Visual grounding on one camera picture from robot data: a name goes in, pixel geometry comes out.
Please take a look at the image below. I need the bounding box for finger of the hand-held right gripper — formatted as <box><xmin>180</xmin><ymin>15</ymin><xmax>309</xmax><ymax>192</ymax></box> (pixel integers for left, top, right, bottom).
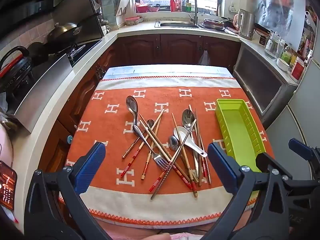
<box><xmin>255</xmin><ymin>152</ymin><xmax>320</xmax><ymax>200</ymax></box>
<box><xmin>288</xmin><ymin>138</ymin><xmax>320</xmax><ymax>180</ymax></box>

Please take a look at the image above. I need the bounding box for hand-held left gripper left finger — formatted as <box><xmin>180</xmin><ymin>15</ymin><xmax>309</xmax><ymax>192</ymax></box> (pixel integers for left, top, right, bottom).
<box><xmin>24</xmin><ymin>142</ymin><xmax>112</xmax><ymax>240</ymax></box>

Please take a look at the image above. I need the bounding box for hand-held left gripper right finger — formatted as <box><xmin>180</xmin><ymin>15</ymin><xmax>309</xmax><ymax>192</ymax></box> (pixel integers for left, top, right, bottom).
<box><xmin>207</xmin><ymin>142</ymin><xmax>297</xmax><ymax>240</ymax></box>

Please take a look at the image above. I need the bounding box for pale wooden chopstick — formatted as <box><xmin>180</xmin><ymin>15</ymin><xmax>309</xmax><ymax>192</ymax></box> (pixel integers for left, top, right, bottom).
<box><xmin>188</xmin><ymin>104</ymin><xmax>212</xmax><ymax>185</ymax></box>
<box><xmin>171</xmin><ymin>113</ymin><xmax>199</xmax><ymax>198</ymax></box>

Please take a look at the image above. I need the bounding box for pale chopstick with red bands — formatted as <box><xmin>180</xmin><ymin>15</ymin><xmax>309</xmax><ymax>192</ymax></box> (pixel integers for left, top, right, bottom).
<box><xmin>141</xmin><ymin>112</ymin><xmax>163</xmax><ymax>180</ymax></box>
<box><xmin>121</xmin><ymin>109</ymin><xmax>165</xmax><ymax>179</ymax></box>
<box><xmin>197</xmin><ymin>130</ymin><xmax>208</xmax><ymax>179</ymax></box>

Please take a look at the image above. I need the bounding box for brown wooden chopstick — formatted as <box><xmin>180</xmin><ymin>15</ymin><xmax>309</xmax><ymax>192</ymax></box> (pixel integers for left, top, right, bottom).
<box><xmin>139</xmin><ymin>120</ymin><xmax>192</xmax><ymax>184</ymax></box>
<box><xmin>139</xmin><ymin>114</ymin><xmax>194</xmax><ymax>190</ymax></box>

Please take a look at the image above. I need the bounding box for green plastic utensil tray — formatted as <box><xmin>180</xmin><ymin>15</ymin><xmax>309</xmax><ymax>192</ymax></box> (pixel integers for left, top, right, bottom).
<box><xmin>215</xmin><ymin>98</ymin><xmax>267</xmax><ymax>202</ymax></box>

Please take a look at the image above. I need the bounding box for small metal spoon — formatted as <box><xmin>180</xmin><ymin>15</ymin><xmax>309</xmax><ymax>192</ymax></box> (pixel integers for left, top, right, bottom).
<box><xmin>167</xmin><ymin>135</ymin><xmax>179</xmax><ymax>151</ymax></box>
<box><xmin>122</xmin><ymin>119</ymin><xmax>155</xmax><ymax>159</ymax></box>

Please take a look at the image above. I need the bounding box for white ceramic spoon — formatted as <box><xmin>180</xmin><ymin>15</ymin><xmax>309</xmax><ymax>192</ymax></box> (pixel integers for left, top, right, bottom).
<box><xmin>173</xmin><ymin>126</ymin><xmax>208</xmax><ymax>158</ymax></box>

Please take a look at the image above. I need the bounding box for metal fork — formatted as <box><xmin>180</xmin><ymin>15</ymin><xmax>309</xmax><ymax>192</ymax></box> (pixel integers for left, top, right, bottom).
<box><xmin>132</xmin><ymin>125</ymin><xmax>171</xmax><ymax>170</ymax></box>

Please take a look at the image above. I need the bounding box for red banded metal chopstick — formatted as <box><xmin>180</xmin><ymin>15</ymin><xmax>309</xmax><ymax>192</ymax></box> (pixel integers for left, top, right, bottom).
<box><xmin>149</xmin><ymin>124</ymin><xmax>195</xmax><ymax>193</ymax></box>

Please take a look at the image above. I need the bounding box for grey refrigerator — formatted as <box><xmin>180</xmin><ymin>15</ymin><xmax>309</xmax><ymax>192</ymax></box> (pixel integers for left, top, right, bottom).
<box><xmin>265</xmin><ymin>55</ymin><xmax>320</xmax><ymax>180</ymax></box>

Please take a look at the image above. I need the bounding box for red container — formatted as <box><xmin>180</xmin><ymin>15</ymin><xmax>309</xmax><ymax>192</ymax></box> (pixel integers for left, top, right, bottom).
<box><xmin>290</xmin><ymin>56</ymin><xmax>307</xmax><ymax>82</ymax></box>

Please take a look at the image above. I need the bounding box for silver appliance dark door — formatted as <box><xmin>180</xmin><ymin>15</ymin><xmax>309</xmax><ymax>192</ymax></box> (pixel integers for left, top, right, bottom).
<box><xmin>232</xmin><ymin>42</ymin><xmax>299</xmax><ymax>130</ymax></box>

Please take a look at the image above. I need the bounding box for person's pink clothing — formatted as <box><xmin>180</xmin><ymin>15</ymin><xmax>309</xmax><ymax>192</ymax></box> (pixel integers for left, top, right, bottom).
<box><xmin>97</xmin><ymin>217</ymin><xmax>253</xmax><ymax>240</ymax></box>

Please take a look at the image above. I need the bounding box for white bowl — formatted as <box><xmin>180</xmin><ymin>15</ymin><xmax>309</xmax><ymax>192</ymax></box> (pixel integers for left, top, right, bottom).
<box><xmin>276</xmin><ymin>57</ymin><xmax>290</xmax><ymax>72</ymax></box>

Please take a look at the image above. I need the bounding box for red patterned pouch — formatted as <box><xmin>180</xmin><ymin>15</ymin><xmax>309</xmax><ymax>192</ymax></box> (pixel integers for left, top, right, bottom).
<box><xmin>0</xmin><ymin>160</ymin><xmax>17</xmax><ymax>210</ymax></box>

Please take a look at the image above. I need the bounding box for orange printed blanket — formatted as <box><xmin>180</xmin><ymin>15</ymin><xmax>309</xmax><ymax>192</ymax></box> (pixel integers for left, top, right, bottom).
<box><xmin>58</xmin><ymin>76</ymin><xmax>275</xmax><ymax>227</ymax></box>

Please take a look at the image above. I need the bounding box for stainless steel panel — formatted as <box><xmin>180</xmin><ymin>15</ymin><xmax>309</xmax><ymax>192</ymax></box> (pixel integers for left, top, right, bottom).
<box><xmin>14</xmin><ymin>54</ymin><xmax>73</xmax><ymax>133</ymax></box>

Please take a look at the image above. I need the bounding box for green label jar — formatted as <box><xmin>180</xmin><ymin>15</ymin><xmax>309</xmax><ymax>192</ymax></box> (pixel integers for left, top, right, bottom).
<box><xmin>281</xmin><ymin>45</ymin><xmax>293</xmax><ymax>63</ymax></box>

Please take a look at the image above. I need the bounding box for row of colourful packets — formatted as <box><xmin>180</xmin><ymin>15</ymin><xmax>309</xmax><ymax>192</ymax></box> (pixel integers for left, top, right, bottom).
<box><xmin>299</xmin><ymin>25</ymin><xmax>317</xmax><ymax>60</ymax></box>

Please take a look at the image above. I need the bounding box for glass jar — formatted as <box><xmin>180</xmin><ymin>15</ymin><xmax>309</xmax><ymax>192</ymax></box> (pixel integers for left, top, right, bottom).
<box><xmin>264</xmin><ymin>32</ymin><xmax>284</xmax><ymax>60</ymax></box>

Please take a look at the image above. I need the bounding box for white plastic bag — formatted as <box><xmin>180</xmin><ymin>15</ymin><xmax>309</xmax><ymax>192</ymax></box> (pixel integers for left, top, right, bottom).
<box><xmin>197</xmin><ymin>50</ymin><xmax>209</xmax><ymax>67</ymax></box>

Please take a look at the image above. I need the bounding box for black gas stove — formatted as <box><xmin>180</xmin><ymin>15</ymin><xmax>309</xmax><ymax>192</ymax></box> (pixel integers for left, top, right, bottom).
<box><xmin>57</xmin><ymin>40</ymin><xmax>103</xmax><ymax>67</ymax></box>

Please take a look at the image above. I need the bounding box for black red electric cooker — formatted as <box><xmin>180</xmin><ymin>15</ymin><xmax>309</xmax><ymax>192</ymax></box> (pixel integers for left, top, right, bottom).
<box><xmin>0</xmin><ymin>45</ymin><xmax>34</xmax><ymax>93</ymax></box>

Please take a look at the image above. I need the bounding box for black pot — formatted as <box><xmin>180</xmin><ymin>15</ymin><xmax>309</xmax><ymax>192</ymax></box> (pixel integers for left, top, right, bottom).
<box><xmin>27</xmin><ymin>42</ymin><xmax>50</xmax><ymax>63</ymax></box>

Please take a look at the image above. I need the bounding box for brown wooden kitchen cabinet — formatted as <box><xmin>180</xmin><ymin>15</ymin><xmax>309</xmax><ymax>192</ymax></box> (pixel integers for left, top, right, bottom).
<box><xmin>45</xmin><ymin>34</ymin><xmax>242</xmax><ymax>170</ymax></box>

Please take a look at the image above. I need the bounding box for steel electric kettle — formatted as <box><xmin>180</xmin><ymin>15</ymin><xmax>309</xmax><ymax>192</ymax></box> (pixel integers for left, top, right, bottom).
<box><xmin>237</xmin><ymin>9</ymin><xmax>256</xmax><ymax>40</ymax></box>

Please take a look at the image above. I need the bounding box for small white cup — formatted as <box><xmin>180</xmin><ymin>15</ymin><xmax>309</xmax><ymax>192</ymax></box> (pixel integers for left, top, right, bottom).
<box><xmin>99</xmin><ymin>19</ymin><xmax>110</xmax><ymax>37</ymax></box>

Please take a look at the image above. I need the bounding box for metal bowl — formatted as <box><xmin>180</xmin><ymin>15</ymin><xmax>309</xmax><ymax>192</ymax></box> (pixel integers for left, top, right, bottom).
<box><xmin>200</xmin><ymin>17</ymin><xmax>227</xmax><ymax>30</ymax></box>

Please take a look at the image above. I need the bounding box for hanging plastic bag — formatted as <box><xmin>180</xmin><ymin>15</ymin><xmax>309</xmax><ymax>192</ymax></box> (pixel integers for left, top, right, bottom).
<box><xmin>255</xmin><ymin>0</ymin><xmax>307</xmax><ymax>52</ymax></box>

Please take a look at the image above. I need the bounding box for pink lid food container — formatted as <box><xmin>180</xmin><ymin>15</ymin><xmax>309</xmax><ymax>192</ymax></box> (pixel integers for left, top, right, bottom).
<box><xmin>124</xmin><ymin>16</ymin><xmax>140</xmax><ymax>26</ymax></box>

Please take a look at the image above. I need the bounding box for steel sink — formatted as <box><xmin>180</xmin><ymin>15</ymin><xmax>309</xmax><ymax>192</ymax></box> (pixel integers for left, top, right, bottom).
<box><xmin>154</xmin><ymin>20</ymin><xmax>200</xmax><ymax>28</ymax></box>

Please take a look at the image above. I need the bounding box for metal faucet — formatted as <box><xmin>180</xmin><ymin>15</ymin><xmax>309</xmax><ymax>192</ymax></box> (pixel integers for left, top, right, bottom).
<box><xmin>186</xmin><ymin>0</ymin><xmax>199</xmax><ymax>25</ymax></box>

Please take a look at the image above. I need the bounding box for wooden cutting board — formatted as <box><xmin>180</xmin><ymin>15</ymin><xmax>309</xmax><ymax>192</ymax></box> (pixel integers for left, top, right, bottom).
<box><xmin>114</xmin><ymin>0</ymin><xmax>137</xmax><ymax>17</ymax></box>

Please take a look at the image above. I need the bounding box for red bowl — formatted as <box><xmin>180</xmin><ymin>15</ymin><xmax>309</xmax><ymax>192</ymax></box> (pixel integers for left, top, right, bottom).
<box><xmin>135</xmin><ymin>2</ymin><xmax>150</xmax><ymax>13</ymax></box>

